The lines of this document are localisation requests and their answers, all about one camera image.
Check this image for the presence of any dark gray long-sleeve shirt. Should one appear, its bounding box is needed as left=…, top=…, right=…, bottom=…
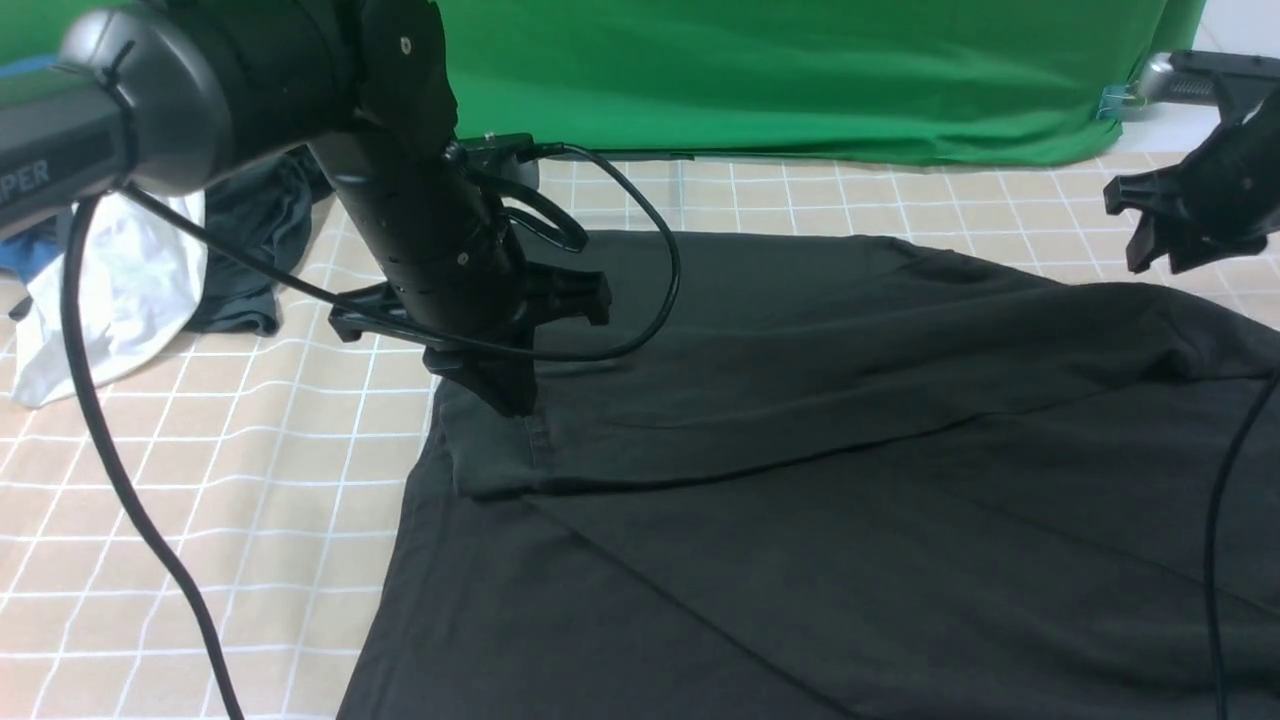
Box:
left=337, top=234, right=1277, bottom=719

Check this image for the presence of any blue binder clip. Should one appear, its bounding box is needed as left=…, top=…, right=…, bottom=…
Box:
left=1094, top=85, right=1149, bottom=122

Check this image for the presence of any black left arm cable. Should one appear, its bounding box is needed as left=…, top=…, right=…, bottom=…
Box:
left=60, top=143, right=685, bottom=720

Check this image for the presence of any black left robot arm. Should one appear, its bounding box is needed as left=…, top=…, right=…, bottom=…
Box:
left=1, top=1, right=611, bottom=416

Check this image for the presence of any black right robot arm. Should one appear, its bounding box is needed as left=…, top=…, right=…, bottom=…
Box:
left=1098, top=50, right=1279, bottom=274

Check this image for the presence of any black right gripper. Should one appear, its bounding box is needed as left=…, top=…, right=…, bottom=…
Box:
left=1103, top=120, right=1279, bottom=274

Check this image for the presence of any white crumpled shirt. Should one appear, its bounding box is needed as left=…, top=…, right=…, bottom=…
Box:
left=12, top=193, right=209, bottom=407

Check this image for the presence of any green backdrop cloth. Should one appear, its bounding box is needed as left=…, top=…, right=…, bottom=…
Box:
left=3, top=1, right=1204, bottom=167

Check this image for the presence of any dark teal crumpled garment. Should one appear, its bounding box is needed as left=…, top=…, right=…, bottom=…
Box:
left=186, top=145, right=333, bottom=337

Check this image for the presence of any beige checkered tablecloth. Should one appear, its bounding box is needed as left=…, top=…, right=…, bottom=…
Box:
left=0, top=150, right=1280, bottom=720

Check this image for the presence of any blue crumpled garment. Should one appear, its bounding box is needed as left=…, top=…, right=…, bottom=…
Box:
left=1, top=54, right=63, bottom=284

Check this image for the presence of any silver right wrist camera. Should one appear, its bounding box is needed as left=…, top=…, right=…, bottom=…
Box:
left=1133, top=53, right=1217, bottom=108

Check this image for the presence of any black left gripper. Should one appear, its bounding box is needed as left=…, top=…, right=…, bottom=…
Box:
left=328, top=263, right=613, bottom=418

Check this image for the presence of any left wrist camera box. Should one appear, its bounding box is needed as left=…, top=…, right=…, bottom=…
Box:
left=443, top=135, right=540, bottom=199

